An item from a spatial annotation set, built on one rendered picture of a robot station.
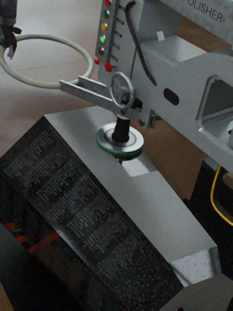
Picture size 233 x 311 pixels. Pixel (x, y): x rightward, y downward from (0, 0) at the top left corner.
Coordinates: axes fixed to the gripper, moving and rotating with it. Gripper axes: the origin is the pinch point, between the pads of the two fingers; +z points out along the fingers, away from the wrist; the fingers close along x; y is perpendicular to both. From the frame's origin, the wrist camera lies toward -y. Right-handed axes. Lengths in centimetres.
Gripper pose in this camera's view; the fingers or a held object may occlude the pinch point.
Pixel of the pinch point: (7, 54)
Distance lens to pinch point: 299.1
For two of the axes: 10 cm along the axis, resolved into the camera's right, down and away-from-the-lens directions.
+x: 9.0, 3.9, -1.9
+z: -1.8, 7.4, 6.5
